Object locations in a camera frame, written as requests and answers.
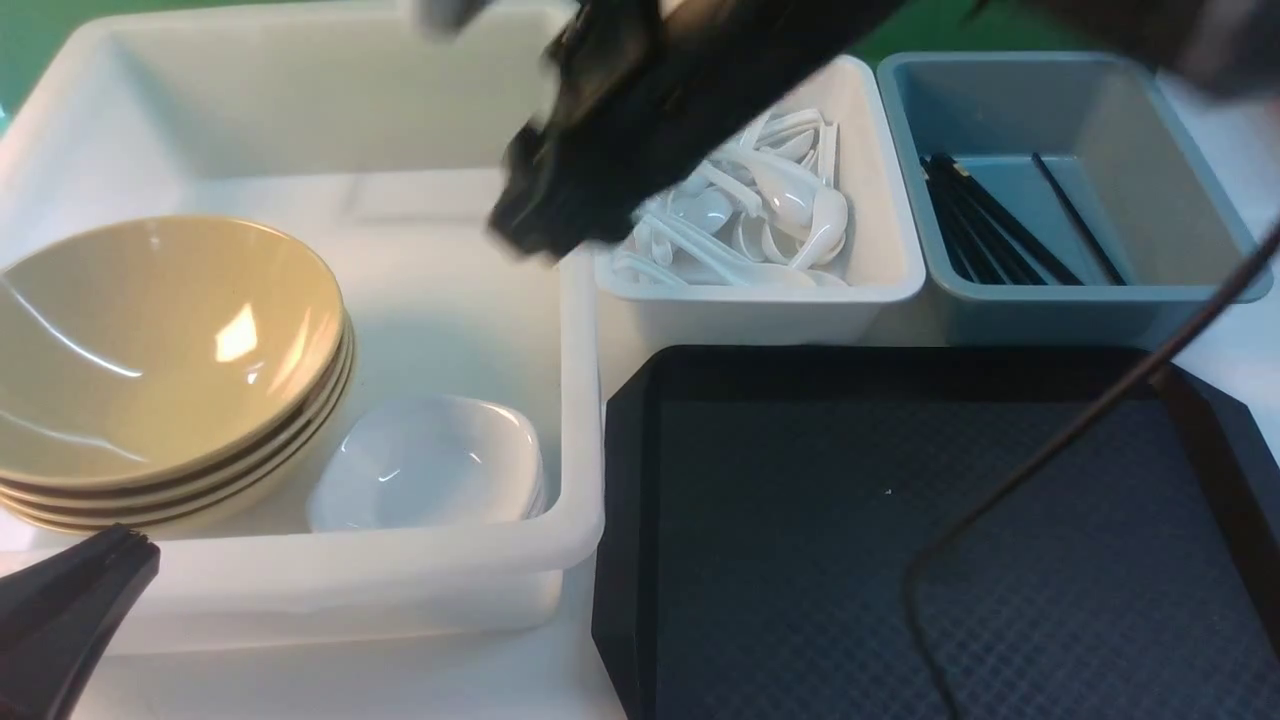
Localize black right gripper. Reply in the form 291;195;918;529
415;0;901;263

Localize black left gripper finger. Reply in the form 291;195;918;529
1;525;161;719

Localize yellow noodle bowl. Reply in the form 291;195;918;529
1;215;346;489

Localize top stacked yellow bowl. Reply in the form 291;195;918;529
3;322;356;510

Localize stacked yellow bowl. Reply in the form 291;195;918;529
3;322;356;510
3;354;358;541
3;345;356;527

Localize bottom stacked yellow bowl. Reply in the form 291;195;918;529
3;354;358;541

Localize middle stacked yellow bowl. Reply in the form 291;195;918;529
3;345;356;527

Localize pile of white spoons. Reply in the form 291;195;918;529
607;109;852;288

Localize white spoon bin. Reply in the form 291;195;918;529
594;56;925;357

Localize large white plastic tub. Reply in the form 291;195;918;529
3;1;603;656

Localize black chopsticks in bin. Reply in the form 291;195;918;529
916;152;1137;287

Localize white dish in tub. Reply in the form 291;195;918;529
524;452;549;519

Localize black serving tray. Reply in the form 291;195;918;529
591;346;1279;719

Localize grey-blue chopstick bin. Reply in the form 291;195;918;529
877;53;1256;346

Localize black cable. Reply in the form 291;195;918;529
902;215;1280;720

